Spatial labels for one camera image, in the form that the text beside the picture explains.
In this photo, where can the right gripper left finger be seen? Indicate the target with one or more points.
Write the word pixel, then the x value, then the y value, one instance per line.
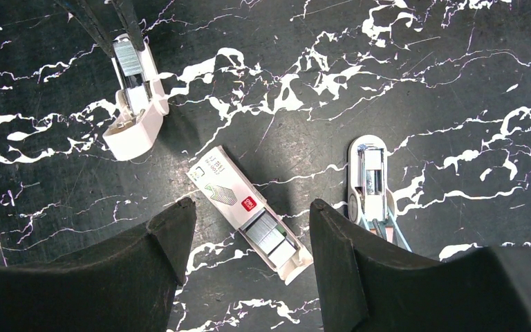
pixel 124 283

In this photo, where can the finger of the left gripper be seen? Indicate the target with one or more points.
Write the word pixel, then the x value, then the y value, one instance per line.
pixel 82 11
pixel 128 18

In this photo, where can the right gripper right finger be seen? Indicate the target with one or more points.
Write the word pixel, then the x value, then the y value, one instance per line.
pixel 368 284

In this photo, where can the staple strip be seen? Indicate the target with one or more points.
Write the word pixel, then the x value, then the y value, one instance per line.
pixel 127 57

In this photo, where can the small white stapler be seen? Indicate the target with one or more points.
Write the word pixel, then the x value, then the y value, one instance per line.
pixel 142 103

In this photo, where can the staple tray with staples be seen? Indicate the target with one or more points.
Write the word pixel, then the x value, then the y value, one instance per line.
pixel 247 211

